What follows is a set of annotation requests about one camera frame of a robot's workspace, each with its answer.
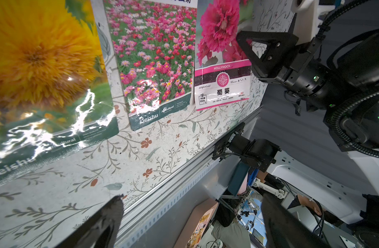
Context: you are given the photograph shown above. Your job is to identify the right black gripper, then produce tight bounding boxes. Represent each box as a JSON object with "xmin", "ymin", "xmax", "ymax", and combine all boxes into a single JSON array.
[{"xmin": 236, "ymin": 29, "xmax": 379, "ymax": 152}]

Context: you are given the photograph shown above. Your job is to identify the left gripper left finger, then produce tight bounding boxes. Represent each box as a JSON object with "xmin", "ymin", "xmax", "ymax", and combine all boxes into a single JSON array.
[{"xmin": 57, "ymin": 195, "xmax": 124, "ymax": 248}]

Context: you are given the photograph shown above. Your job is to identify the yellow sunflower seed packet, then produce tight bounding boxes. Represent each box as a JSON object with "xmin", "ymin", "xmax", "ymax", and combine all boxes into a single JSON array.
[{"xmin": 0, "ymin": 1, "xmax": 118, "ymax": 187}]

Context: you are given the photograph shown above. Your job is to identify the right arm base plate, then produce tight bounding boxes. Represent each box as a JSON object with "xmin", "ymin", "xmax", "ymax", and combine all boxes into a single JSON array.
[{"xmin": 212, "ymin": 122, "xmax": 281, "ymax": 172}]

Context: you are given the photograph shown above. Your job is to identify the pink carnation seed packet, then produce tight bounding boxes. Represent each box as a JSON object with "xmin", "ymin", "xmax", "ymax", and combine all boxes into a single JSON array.
[{"xmin": 194, "ymin": 0, "xmax": 254, "ymax": 111}]

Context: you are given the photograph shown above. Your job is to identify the red pink field seed packet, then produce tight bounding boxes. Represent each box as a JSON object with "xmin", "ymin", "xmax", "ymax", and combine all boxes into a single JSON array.
[{"xmin": 104, "ymin": 0, "xmax": 197, "ymax": 130}]

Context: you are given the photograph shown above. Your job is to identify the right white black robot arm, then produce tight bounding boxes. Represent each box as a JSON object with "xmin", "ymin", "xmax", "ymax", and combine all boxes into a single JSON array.
[{"xmin": 237, "ymin": 29, "xmax": 379, "ymax": 248}]

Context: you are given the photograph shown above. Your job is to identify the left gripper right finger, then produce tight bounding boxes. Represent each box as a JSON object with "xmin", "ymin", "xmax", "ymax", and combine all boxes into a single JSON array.
[{"xmin": 261, "ymin": 194, "xmax": 329, "ymax": 248}]

